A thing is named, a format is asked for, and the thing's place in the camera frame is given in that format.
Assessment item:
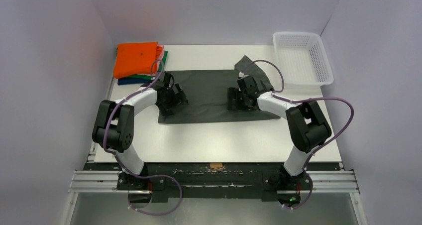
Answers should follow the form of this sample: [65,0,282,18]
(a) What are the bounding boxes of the white plastic basket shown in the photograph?
[273,31,334,87]

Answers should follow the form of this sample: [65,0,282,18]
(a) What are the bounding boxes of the dark grey t-shirt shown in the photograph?
[158,56,278,124]

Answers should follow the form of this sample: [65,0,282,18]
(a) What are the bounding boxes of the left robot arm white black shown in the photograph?
[92,72,188,190]

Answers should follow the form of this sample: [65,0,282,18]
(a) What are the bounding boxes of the green folded t-shirt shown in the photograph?
[128,51,168,80]

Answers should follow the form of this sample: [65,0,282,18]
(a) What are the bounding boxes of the brown tape piece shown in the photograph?
[210,163,224,170]

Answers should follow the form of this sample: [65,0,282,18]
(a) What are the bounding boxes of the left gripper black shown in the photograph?
[157,83,188,116]

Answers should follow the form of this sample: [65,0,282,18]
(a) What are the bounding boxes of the pink folded t-shirt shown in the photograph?
[145,44,165,78]

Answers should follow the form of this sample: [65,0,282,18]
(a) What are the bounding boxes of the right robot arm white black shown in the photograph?
[227,76,332,189]

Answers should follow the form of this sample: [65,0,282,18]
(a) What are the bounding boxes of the blue folded t-shirt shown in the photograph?
[117,78,150,86]

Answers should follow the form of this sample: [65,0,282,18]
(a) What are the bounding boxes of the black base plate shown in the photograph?
[83,163,340,205]

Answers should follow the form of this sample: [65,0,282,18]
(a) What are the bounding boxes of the aluminium frame rail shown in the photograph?
[69,170,358,194]

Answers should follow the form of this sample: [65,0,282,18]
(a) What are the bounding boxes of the orange folded t-shirt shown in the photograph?
[113,42,158,79]

